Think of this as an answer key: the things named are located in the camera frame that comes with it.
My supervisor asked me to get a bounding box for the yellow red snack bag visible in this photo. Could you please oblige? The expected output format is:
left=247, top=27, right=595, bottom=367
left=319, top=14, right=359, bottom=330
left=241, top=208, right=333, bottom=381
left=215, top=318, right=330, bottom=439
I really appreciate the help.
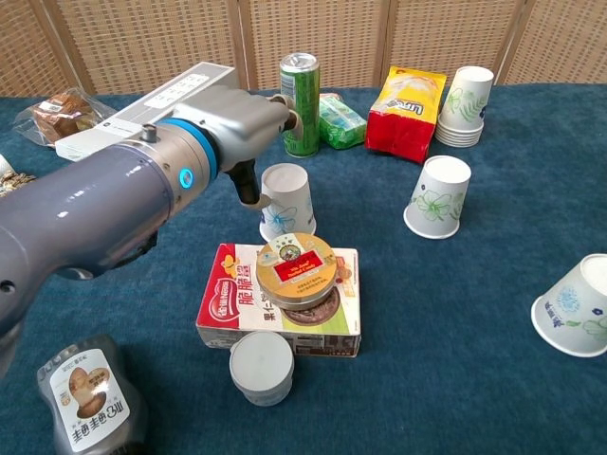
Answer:
left=363, top=65, right=448, bottom=165

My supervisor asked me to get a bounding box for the green drink can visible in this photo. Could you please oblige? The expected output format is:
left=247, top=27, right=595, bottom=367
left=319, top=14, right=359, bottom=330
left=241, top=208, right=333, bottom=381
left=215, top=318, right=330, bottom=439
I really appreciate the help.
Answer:
left=279, top=52, right=322, bottom=158

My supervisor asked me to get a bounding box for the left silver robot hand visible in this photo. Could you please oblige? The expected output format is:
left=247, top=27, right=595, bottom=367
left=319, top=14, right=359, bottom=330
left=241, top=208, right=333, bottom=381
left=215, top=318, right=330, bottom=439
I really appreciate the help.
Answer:
left=173, top=84, right=304, bottom=212

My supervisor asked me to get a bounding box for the paper cup blue text print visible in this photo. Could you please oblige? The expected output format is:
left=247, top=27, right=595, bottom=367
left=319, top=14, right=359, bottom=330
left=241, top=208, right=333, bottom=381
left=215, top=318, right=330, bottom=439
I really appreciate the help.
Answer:
left=530, top=253, right=607, bottom=358

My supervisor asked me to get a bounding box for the round gold tin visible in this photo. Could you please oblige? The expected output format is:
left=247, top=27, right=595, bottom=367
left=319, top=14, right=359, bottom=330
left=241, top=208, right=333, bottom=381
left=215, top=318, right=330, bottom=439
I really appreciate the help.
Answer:
left=255, top=231, right=339, bottom=312

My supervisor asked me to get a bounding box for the grey squeeze sauce bottle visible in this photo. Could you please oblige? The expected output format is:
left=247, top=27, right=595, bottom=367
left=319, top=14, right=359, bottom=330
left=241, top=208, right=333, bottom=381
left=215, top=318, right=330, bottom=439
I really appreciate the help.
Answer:
left=36, top=334, right=148, bottom=455

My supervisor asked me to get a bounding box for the red white wafer box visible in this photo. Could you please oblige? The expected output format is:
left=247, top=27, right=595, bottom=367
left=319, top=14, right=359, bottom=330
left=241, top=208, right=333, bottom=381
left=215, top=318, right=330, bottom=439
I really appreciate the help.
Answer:
left=195, top=243, right=362, bottom=359

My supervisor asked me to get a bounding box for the bread in clear wrapper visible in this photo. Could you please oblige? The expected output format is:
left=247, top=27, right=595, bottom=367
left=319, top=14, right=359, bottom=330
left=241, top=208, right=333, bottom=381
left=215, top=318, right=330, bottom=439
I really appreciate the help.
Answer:
left=12, top=87, right=118, bottom=146

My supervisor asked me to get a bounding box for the woven bamboo folding screen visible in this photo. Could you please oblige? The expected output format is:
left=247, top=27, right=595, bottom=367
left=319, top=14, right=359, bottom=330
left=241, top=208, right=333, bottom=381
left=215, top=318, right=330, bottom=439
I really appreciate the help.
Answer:
left=0, top=0, right=607, bottom=99

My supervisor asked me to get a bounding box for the paper cup blue flower print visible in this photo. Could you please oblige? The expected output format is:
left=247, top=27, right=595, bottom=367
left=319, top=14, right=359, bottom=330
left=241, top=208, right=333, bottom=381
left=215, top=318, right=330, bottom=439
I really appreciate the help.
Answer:
left=258, top=163, right=318, bottom=243

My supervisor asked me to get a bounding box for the paper cup green flower print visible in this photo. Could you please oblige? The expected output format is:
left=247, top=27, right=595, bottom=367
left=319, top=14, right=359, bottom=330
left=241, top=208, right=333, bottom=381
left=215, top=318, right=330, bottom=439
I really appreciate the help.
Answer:
left=403, top=155, right=472, bottom=240

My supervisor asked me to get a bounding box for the long white power strip box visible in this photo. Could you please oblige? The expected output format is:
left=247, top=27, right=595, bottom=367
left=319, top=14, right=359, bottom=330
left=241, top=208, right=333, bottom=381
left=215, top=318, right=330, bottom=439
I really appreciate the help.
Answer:
left=54, top=61, right=238, bottom=165

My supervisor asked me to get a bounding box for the blue table cloth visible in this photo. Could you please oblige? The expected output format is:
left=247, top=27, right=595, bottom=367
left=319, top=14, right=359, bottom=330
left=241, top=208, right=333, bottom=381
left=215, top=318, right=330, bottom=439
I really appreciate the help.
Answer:
left=0, top=82, right=607, bottom=455

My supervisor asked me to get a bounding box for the white paper cup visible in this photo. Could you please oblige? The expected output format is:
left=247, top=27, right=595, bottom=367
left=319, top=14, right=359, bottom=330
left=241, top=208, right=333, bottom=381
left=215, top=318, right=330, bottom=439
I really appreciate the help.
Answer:
left=434, top=65, right=495, bottom=149

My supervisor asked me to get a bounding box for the green carton pack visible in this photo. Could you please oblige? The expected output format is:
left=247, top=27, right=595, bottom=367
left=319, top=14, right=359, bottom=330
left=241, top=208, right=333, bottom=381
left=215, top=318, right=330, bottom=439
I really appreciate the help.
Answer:
left=318, top=93, right=368, bottom=151

